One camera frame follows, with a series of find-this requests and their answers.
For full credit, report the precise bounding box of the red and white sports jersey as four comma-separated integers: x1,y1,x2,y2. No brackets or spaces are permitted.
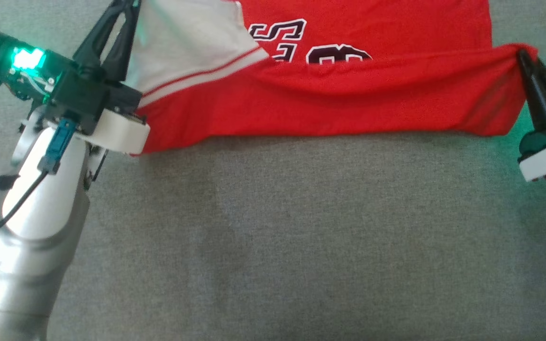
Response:
124,0,539,155

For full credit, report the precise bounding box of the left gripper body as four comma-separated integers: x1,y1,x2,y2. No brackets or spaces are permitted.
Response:
47,59,151,156

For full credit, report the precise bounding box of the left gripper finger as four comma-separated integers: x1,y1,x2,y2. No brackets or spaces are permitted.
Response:
73,0,127,68
104,0,142,81

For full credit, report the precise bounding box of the large grey sofa seat cushion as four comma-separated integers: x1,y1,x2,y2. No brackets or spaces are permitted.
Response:
0,0,546,341

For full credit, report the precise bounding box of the black cable with blue plug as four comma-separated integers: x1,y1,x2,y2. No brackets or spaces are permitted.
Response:
0,117,77,249

